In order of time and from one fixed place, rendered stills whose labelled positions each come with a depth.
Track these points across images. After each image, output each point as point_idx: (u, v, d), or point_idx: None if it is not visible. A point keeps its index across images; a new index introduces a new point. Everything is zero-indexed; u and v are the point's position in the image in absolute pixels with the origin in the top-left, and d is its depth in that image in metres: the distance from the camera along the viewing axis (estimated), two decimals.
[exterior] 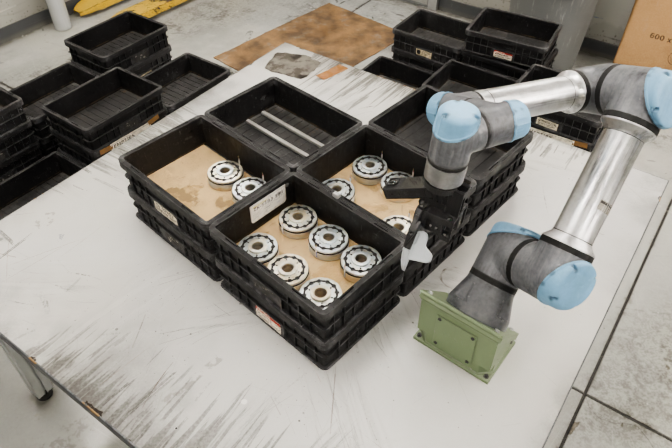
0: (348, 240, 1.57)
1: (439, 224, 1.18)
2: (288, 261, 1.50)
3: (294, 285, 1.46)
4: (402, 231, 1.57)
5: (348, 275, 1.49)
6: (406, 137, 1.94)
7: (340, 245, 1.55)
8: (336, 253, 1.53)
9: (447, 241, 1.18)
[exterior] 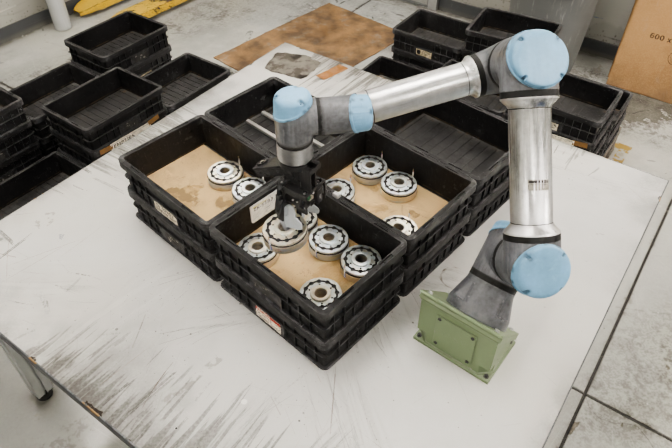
0: (348, 240, 1.57)
1: (298, 198, 1.31)
2: None
3: (292, 244, 1.36)
4: (402, 231, 1.57)
5: (348, 275, 1.49)
6: (406, 137, 1.94)
7: (340, 245, 1.55)
8: (336, 253, 1.53)
9: (305, 213, 1.31)
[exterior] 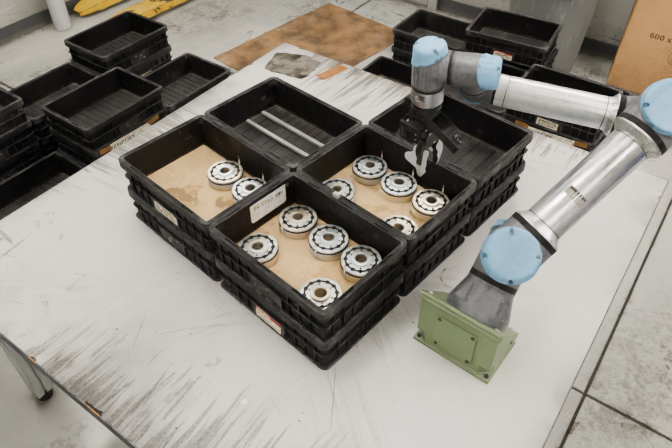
0: (348, 240, 1.57)
1: None
2: (430, 204, 1.65)
3: (424, 190, 1.71)
4: (402, 231, 1.57)
5: (348, 275, 1.49)
6: None
7: (340, 245, 1.55)
8: (336, 253, 1.53)
9: None
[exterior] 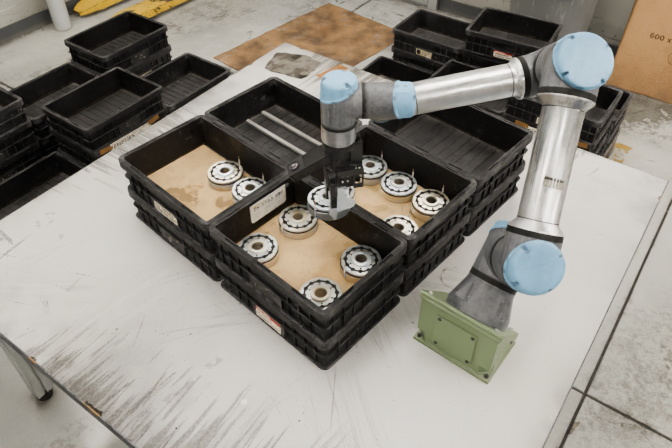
0: None
1: (349, 176, 1.36)
2: (430, 204, 1.65)
3: (424, 190, 1.71)
4: (402, 231, 1.57)
5: (348, 275, 1.49)
6: (406, 137, 1.94)
7: None
8: None
9: (362, 185, 1.37)
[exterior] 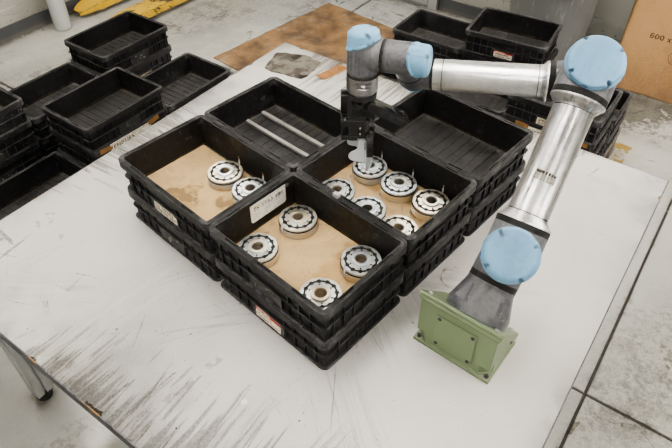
0: None
1: None
2: (430, 204, 1.65)
3: (424, 190, 1.71)
4: (402, 231, 1.57)
5: (348, 275, 1.49)
6: (406, 137, 1.94)
7: (356, 202, 1.67)
8: None
9: (341, 124, 1.55)
